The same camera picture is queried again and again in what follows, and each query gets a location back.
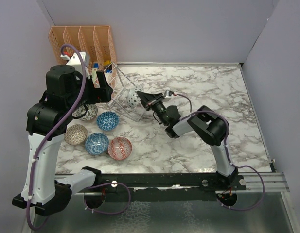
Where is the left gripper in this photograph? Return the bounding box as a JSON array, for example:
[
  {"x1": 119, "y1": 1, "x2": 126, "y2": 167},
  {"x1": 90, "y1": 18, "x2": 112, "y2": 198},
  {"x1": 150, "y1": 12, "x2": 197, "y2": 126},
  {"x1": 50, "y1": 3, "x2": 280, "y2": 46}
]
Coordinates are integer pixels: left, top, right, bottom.
[{"x1": 67, "y1": 70, "x2": 113, "y2": 112}]

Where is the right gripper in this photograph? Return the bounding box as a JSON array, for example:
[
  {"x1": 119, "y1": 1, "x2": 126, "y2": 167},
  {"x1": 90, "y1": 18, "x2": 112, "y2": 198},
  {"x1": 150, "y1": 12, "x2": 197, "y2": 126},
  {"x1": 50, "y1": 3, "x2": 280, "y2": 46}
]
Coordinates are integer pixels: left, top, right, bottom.
[{"x1": 137, "y1": 92, "x2": 168, "y2": 126}]

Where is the pink patterned bowl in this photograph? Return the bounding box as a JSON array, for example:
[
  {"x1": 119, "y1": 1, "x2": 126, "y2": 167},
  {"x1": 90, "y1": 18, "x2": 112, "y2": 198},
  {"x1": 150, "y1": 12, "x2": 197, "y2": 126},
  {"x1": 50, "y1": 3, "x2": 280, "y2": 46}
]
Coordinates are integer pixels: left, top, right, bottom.
[{"x1": 126, "y1": 88, "x2": 141, "y2": 108}]

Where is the black leaf pattern bowl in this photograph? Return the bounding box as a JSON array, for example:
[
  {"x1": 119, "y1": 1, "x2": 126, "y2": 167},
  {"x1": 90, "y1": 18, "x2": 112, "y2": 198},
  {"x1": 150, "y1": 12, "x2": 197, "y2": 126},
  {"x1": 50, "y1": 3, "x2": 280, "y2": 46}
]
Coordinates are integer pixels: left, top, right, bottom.
[{"x1": 72, "y1": 104, "x2": 98, "y2": 121}]

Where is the dark blue triangle bowl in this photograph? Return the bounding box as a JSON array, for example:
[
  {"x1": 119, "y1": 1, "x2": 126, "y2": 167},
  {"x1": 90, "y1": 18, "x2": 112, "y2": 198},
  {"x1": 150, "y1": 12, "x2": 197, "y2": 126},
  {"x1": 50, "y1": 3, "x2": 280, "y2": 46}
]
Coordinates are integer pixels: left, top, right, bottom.
[{"x1": 96, "y1": 111, "x2": 119, "y2": 131}]

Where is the red lattice bowl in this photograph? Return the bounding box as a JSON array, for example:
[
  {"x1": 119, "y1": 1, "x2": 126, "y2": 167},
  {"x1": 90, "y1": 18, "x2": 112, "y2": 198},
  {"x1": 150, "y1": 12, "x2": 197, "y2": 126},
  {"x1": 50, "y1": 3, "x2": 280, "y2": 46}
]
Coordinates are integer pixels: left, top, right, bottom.
[{"x1": 107, "y1": 136, "x2": 133, "y2": 161}]

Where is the light blue floral bowl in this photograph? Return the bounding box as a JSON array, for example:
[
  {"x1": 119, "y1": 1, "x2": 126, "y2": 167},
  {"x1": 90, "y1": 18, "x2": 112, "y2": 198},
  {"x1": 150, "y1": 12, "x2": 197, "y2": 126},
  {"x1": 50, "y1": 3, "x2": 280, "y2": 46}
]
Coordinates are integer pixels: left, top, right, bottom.
[{"x1": 85, "y1": 133, "x2": 109, "y2": 155}]

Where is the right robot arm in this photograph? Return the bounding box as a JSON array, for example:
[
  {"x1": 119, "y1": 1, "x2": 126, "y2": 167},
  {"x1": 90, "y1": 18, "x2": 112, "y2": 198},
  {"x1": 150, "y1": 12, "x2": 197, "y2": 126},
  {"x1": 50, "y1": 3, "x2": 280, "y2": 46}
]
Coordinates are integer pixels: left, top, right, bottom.
[{"x1": 137, "y1": 91, "x2": 238, "y2": 190}]

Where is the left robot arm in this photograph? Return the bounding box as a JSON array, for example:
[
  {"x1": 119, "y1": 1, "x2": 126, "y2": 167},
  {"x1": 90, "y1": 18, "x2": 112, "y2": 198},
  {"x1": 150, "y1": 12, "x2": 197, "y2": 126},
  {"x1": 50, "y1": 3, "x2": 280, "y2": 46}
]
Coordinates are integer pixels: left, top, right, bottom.
[{"x1": 12, "y1": 65, "x2": 113, "y2": 216}]

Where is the yellow black tool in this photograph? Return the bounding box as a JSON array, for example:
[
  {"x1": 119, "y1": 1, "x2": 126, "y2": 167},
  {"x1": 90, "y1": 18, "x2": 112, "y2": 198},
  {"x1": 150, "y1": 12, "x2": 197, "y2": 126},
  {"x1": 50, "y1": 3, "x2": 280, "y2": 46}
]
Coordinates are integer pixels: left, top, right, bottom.
[{"x1": 104, "y1": 60, "x2": 112, "y2": 69}]

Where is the orange plastic desk organizer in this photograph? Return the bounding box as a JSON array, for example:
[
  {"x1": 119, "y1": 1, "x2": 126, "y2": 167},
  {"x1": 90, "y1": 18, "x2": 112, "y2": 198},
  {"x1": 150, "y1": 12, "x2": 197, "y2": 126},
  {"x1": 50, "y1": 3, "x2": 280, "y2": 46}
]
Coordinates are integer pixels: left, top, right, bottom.
[{"x1": 48, "y1": 25, "x2": 119, "y2": 98}]

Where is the brown geometric bowl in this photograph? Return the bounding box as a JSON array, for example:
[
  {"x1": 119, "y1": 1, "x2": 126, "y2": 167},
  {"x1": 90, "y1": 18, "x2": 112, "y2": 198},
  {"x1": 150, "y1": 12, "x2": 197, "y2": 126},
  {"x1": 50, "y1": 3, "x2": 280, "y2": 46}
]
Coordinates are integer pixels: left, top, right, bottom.
[{"x1": 64, "y1": 124, "x2": 88, "y2": 146}]

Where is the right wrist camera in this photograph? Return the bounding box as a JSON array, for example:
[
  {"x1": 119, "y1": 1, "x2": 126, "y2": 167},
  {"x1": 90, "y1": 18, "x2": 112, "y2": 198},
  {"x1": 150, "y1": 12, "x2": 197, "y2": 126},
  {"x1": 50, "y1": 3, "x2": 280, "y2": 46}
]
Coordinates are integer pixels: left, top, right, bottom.
[{"x1": 164, "y1": 90, "x2": 174, "y2": 99}]

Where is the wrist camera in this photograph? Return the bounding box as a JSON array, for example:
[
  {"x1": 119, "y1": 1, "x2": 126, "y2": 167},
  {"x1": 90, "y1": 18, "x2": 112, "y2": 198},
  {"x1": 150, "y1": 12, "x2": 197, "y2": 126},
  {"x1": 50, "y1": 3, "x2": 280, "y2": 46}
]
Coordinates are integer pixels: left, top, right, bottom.
[
  {"x1": 60, "y1": 51, "x2": 90, "y2": 73},
  {"x1": 164, "y1": 90, "x2": 174, "y2": 99}
]

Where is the white wire dish rack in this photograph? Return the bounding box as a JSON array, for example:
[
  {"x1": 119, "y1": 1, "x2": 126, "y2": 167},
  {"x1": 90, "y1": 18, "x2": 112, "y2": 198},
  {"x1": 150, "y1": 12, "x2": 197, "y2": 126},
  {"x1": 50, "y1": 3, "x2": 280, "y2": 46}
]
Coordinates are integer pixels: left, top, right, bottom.
[{"x1": 104, "y1": 62, "x2": 145, "y2": 122}]

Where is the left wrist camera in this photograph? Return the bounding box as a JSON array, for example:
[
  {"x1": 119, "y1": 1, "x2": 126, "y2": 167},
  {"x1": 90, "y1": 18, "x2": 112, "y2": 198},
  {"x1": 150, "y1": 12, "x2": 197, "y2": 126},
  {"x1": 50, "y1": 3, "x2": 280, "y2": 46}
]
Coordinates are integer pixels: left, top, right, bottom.
[{"x1": 60, "y1": 51, "x2": 90, "y2": 73}]

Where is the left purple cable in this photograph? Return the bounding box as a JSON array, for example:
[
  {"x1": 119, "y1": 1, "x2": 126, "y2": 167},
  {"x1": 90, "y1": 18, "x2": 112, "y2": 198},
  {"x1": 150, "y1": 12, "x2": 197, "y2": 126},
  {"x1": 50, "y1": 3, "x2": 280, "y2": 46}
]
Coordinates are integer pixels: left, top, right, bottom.
[{"x1": 26, "y1": 43, "x2": 131, "y2": 231}]

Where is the purple cable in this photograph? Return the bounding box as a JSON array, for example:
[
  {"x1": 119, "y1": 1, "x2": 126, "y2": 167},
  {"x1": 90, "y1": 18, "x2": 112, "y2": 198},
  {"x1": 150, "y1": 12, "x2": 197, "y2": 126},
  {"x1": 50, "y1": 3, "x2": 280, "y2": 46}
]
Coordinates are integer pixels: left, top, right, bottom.
[
  {"x1": 173, "y1": 93, "x2": 265, "y2": 212},
  {"x1": 26, "y1": 43, "x2": 131, "y2": 231}
]

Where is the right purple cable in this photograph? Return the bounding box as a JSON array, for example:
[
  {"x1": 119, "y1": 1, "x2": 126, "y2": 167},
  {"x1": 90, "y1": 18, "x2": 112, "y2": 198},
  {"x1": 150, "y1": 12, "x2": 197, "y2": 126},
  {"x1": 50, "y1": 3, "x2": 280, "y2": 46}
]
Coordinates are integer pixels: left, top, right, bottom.
[{"x1": 173, "y1": 93, "x2": 265, "y2": 212}]

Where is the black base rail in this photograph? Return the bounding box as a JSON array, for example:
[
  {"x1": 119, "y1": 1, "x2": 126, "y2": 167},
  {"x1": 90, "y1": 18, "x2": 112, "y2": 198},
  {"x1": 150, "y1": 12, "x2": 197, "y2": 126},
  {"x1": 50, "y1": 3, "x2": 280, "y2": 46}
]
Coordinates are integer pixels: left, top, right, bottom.
[{"x1": 81, "y1": 173, "x2": 246, "y2": 202}]

